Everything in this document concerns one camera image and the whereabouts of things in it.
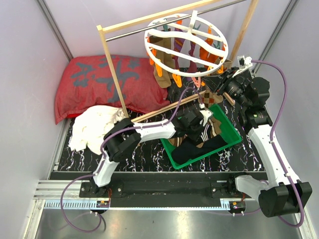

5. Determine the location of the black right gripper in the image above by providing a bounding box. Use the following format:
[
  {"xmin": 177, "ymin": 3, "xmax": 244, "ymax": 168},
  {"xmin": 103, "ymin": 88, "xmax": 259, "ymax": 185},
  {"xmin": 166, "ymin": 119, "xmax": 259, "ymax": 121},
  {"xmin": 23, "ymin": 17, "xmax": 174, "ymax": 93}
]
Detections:
[{"xmin": 201, "ymin": 67, "xmax": 250, "ymax": 109}]

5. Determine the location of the black white-striped sock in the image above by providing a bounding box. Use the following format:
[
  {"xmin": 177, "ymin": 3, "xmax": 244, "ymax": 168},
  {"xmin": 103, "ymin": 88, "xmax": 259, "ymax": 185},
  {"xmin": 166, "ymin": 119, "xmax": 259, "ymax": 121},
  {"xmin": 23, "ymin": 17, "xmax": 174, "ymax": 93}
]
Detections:
[{"xmin": 190, "ymin": 120, "xmax": 217, "ymax": 148}]

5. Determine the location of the white round clip hanger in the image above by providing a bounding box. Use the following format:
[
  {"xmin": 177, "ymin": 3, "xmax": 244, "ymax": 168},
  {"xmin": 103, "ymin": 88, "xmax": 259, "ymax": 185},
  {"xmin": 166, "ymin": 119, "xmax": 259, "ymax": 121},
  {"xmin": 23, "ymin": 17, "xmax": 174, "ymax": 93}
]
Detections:
[{"xmin": 144, "ymin": 14, "xmax": 229, "ymax": 78}]

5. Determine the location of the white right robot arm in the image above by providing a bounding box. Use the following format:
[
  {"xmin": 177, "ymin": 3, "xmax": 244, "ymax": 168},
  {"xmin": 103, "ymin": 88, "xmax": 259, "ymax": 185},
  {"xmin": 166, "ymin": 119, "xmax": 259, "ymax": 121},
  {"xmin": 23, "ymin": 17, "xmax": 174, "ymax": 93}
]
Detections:
[{"xmin": 207, "ymin": 67, "xmax": 313, "ymax": 218}]

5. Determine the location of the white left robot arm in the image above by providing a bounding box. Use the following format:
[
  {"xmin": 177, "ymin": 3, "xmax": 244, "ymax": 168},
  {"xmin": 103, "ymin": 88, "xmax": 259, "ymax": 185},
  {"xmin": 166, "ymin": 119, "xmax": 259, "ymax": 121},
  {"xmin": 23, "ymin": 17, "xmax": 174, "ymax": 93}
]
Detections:
[{"xmin": 90, "ymin": 108, "xmax": 213, "ymax": 197}]

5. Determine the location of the argyle brown hanging sock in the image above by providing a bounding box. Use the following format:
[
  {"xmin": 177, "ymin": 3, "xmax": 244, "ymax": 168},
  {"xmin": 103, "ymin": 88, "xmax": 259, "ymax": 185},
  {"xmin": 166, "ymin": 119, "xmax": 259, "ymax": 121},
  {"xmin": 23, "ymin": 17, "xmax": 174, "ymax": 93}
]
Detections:
[{"xmin": 201, "ymin": 90, "xmax": 224, "ymax": 108}]

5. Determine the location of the orange hanging sock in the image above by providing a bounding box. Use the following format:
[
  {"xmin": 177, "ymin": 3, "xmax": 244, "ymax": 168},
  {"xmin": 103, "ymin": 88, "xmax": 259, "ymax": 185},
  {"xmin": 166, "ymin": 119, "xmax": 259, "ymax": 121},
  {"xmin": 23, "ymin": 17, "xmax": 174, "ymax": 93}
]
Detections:
[{"xmin": 188, "ymin": 38, "xmax": 218, "ymax": 63}]

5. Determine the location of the green plastic tray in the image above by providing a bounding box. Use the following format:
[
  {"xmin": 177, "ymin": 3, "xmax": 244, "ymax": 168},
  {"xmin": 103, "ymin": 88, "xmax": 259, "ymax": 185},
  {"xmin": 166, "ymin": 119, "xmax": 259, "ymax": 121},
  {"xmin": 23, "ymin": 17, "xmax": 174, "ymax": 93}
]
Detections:
[{"xmin": 161, "ymin": 104, "xmax": 242, "ymax": 170}]

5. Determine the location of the olive brown hanging sock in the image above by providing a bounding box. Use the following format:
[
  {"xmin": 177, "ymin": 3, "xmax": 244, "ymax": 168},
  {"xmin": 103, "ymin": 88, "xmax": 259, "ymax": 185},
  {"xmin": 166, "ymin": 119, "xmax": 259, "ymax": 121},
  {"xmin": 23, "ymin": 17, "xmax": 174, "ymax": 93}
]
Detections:
[{"xmin": 149, "ymin": 37, "xmax": 175, "ymax": 89}]

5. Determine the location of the purple hanging sock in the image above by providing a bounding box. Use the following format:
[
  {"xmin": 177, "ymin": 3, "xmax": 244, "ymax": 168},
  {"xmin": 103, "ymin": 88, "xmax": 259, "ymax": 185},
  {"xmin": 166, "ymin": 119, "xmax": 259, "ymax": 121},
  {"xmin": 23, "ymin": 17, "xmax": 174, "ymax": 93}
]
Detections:
[{"xmin": 173, "ymin": 28, "xmax": 185, "ymax": 61}]

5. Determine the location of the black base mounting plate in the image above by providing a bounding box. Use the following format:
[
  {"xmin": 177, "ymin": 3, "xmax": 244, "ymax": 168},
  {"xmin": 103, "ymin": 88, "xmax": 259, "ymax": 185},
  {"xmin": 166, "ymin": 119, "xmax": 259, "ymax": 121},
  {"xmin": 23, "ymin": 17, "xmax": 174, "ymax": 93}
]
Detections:
[{"xmin": 79, "ymin": 172, "xmax": 245, "ymax": 209}]

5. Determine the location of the white crumpled cloth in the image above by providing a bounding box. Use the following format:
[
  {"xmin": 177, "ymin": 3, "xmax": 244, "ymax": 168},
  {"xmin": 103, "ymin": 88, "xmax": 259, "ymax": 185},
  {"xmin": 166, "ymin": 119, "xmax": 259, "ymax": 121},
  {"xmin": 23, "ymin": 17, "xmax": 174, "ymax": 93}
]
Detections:
[{"xmin": 69, "ymin": 105, "xmax": 125, "ymax": 155}]

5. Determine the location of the metal hanging rod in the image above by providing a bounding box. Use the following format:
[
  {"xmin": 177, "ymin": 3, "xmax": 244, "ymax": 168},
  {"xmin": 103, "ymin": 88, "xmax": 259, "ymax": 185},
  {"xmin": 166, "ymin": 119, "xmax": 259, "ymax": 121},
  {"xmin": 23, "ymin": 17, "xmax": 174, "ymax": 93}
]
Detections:
[{"xmin": 105, "ymin": 0, "xmax": 246, "ymax": 42}]

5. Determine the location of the red patterned pillow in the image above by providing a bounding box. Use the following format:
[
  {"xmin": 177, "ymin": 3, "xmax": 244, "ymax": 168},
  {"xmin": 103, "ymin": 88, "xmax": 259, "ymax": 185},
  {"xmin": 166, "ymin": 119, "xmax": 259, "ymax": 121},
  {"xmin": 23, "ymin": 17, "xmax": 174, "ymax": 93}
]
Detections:
[{"xmin": 54, "ymin": 55, "xmax": 170, "ymax": 123}]

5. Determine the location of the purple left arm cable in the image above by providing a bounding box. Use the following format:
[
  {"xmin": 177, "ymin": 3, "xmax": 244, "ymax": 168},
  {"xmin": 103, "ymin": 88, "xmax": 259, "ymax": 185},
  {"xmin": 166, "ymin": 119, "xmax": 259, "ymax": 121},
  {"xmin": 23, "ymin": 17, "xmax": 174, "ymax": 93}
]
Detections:
[{"xmin": 60, "ymin": 87, "xmax": 207, "ymax": 233}]

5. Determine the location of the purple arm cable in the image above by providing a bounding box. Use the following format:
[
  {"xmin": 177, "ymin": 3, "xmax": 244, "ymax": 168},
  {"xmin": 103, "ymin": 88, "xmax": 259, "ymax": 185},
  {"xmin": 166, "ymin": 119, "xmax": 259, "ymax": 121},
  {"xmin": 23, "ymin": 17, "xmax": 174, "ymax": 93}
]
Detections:
[
  {"xmin": 60, "ymin": 87, "xmax": 207, "ymax": 233},
  {"xmin": 231, "ymin": 60, "xmax": 305, "ymax": 228}
]

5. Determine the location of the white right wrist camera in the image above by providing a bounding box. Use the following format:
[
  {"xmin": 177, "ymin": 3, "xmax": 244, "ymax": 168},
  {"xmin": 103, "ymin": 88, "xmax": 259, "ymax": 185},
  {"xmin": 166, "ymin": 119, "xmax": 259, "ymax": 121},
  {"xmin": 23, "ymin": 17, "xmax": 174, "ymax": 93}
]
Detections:
[{"xmin": 233, "ymin": 55, "xmax": 253, "ymax": 77}]

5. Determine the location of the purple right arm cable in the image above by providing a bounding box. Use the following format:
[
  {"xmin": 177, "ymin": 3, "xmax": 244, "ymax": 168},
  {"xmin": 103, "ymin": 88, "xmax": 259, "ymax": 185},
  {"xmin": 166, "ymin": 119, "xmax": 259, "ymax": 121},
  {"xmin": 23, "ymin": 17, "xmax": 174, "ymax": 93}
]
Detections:
[{"xmin": 231, "ymin": 60, "xmax": 305, "ymax": 228}]

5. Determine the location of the wooden drying rack frame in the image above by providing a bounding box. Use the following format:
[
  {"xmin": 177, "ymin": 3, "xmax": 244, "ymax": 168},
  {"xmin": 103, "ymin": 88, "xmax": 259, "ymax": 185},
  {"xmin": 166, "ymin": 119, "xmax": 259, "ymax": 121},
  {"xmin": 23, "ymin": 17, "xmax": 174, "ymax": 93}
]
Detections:
[{"xmin": 96, "ymin": 0, "xmax": 259, "ymax": 122}]

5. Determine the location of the aluminium rail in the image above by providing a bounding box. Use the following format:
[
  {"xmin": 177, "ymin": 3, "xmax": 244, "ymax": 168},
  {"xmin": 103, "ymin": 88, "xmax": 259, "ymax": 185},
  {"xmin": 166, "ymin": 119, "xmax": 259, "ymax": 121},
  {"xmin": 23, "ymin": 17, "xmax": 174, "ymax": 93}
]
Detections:
[{"xmin": 33, "ymin": 180, "xmax": 110, "ymax": 210}]

